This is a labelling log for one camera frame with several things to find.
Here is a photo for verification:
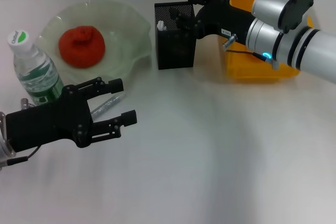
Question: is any clear water bottle green label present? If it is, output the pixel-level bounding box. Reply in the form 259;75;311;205
7;30;65;105

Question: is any left wrist cable with plugs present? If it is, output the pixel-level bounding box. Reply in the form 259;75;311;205
0;98;40;167

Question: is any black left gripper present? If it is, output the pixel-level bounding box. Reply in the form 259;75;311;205
5;77;138;153

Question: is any grey marker pen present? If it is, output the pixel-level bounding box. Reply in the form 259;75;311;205
90;92;127;120

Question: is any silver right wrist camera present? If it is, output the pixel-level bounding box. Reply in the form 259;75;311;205
251;0;324;34

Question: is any right wrist cable with plugs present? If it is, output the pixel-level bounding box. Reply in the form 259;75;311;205
222;34;280;70

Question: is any yellow plastic storage bin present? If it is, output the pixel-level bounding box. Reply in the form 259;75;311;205
219;0;315;80

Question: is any black mesh pen holder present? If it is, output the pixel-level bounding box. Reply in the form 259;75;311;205
154;1;198;70

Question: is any red-orange fruit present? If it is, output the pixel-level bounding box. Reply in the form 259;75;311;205
58;25;106;69

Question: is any wrist cable with plugs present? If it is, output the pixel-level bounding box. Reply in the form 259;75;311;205
222;34;280;70
0;98;40;167

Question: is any wavy clear glass fruit plate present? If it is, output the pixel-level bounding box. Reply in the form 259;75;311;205
39;0;153;91

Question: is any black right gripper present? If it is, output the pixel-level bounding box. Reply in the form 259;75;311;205
170;0;257;45

